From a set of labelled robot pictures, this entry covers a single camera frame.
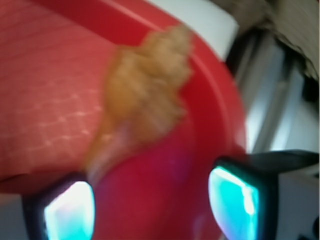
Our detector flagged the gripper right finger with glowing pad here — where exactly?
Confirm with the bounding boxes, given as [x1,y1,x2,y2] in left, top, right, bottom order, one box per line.
[208,157,278,240]

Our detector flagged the tan spiral seashell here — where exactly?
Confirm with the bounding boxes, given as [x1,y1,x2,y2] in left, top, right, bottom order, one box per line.
[82,24,192,183]

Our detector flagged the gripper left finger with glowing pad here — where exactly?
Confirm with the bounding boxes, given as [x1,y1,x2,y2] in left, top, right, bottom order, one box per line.
[23,172,96,240]

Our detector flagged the red plastic tray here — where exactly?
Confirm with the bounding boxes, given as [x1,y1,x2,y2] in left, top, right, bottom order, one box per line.
[0,0,246,240]

